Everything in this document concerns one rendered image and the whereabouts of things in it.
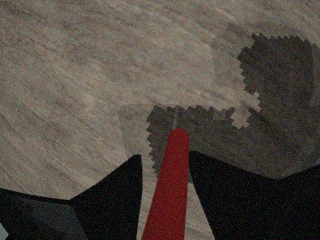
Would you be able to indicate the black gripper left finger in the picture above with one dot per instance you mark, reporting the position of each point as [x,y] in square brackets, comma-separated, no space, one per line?
[109,210]

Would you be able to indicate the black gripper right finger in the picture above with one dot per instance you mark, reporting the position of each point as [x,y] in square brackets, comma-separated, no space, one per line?
[241,205]

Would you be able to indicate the red peg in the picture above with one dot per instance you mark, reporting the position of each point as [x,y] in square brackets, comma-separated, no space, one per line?
[166,218]

